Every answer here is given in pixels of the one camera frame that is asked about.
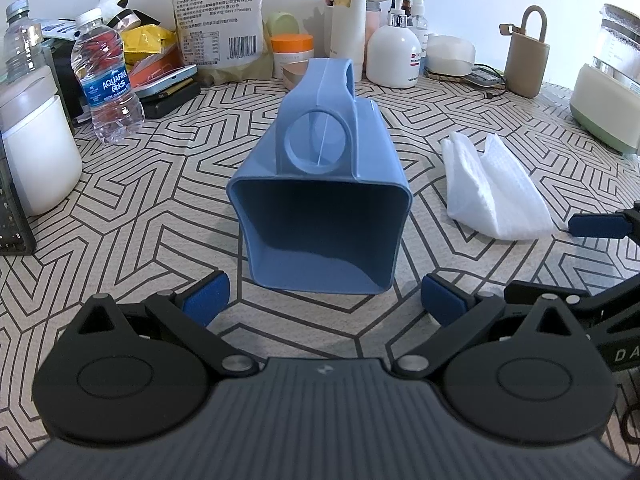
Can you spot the clear bottle with grey cap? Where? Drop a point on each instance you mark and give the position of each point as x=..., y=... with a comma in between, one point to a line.
x=22, y=40

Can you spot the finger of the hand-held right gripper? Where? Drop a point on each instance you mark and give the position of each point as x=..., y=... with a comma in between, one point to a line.
x=545, y=290
x=595, y=226

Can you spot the jar with orange lid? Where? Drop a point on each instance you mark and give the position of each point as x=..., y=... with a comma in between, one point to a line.
x=292, y=47

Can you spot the water bottle with blue label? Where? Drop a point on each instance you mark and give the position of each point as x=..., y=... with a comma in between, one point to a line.
x=107, y=85

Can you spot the large white plastic jar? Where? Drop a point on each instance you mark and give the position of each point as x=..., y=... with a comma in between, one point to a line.
x=40, y=150

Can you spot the pink compact case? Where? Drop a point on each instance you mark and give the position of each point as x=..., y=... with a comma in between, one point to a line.
x=292, y=74

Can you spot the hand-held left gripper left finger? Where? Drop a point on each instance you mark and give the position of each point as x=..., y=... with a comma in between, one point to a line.
x=207, y=299

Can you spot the white paper towel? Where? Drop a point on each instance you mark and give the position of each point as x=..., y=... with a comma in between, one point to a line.
x=490, y=195

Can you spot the geometric patterned tablecloth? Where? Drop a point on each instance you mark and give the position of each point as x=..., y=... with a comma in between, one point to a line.
x=150, y=210

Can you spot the white pen holder cup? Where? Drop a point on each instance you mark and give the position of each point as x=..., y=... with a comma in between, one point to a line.
x=330, y=35

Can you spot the glass kettle with green base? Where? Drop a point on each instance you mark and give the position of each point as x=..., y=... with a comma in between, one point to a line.
x=605, y=100

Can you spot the white round container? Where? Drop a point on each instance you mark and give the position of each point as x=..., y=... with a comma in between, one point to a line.
x=450, y=55

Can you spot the large beige snack bag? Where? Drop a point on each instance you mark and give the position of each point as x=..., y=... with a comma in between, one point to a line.
x=220, y=15

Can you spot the yellow packet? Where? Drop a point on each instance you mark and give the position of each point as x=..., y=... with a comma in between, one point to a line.
x=145, y=40

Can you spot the brown glass bottle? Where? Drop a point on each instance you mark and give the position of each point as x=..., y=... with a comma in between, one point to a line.
x=406, y=7

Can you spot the flat black box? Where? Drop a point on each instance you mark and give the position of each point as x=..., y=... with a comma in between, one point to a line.
x=170, y=102

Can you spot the round green lid container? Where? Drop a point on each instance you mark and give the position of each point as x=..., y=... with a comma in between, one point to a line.
x=280, y=25

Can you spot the grey flat device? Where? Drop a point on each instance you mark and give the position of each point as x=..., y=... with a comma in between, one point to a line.
x=480, y=78

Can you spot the white pump bottle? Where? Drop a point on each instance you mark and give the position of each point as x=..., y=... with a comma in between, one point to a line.
x=392, y=55

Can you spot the pink bottle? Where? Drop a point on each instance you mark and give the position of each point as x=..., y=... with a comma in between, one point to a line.
x=372, y=25

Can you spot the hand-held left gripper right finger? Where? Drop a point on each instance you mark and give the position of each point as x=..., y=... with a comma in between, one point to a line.
x=442, y=299

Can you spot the panda plush toy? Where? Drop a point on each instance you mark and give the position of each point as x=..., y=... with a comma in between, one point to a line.
x=112, y=5

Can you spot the clear spray bottle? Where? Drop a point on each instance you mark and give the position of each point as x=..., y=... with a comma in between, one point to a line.
x=419, y=25

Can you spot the blue plastic container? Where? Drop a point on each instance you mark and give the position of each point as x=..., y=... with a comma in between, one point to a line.
x=320, y=240

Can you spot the orange packet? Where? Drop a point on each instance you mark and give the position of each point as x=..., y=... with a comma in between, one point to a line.
x=145, y=64

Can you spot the tall white cosmetic tube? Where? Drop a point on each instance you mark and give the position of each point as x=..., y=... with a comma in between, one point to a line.
x=350, y=25

